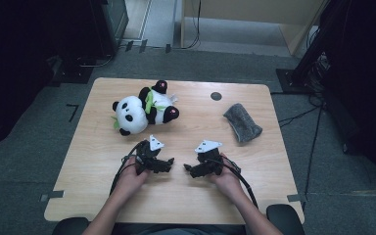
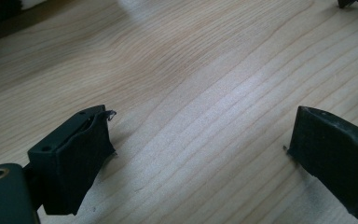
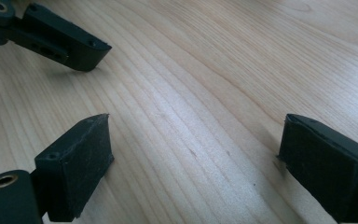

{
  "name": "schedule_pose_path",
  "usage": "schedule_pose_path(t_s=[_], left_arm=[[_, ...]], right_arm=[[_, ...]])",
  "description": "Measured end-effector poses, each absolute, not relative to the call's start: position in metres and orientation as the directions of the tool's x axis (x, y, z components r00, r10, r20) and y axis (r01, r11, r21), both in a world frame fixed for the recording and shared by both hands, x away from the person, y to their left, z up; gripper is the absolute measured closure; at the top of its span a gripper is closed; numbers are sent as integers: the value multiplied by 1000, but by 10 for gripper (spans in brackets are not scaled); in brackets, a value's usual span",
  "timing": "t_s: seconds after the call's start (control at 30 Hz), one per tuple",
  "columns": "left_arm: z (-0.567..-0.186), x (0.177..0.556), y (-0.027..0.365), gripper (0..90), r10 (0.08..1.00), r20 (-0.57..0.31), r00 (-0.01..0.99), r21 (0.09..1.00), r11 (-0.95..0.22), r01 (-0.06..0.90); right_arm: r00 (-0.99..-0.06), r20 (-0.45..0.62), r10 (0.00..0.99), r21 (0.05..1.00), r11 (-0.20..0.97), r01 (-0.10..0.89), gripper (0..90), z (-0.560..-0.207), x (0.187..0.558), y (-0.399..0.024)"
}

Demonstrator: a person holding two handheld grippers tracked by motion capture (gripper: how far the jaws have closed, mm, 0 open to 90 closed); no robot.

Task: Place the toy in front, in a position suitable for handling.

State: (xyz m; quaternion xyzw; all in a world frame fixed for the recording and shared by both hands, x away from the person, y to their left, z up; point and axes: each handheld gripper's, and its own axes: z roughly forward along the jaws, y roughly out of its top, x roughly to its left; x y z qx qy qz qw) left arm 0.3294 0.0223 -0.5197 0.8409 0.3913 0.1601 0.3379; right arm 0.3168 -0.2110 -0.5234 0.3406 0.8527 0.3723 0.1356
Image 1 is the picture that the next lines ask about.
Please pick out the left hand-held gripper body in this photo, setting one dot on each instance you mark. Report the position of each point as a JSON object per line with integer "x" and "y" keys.
{"x": 145, "y": 156}

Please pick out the black chair armrest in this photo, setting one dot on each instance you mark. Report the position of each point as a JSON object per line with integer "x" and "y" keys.
{"x": 285, "y": 218}
{"x": 70, "y": 226}

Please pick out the light wooden furniture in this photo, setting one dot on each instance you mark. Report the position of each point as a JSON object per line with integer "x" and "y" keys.
{"x": 258, "y": 9}

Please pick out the dark curtain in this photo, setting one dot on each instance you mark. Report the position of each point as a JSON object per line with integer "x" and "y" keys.
{"x": 365, "y": 81}
{"x": 19, "y": 65}

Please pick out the person's right hand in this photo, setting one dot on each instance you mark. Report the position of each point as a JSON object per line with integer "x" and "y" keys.
{"x": 230, "y": 182}

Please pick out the person's left hand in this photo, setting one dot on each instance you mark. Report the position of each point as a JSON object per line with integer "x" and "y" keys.
{"x": 129, "y": 181}

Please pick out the grey cloth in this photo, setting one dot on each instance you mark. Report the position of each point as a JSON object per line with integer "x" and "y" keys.
{"x": 243, "y": 122}

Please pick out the black floor base plate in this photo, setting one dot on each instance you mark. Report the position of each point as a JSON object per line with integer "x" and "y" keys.
{"x": 73, "y": 73}

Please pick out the black metal stand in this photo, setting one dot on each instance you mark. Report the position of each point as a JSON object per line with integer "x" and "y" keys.
{"x": 310, "y": 49}

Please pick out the black cabinet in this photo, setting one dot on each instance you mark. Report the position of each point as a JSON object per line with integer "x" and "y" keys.
{"x": 111, "y": 26}

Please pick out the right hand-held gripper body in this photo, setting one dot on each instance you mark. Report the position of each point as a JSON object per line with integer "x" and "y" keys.
{"x": 212, "y": 161}

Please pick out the panda plush toy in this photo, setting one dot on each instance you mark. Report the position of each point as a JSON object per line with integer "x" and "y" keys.
{"x": 133, "y": 114}

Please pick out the person's dark clothing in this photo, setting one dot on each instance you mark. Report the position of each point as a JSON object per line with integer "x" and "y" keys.
{"x": 176, "y": 230}

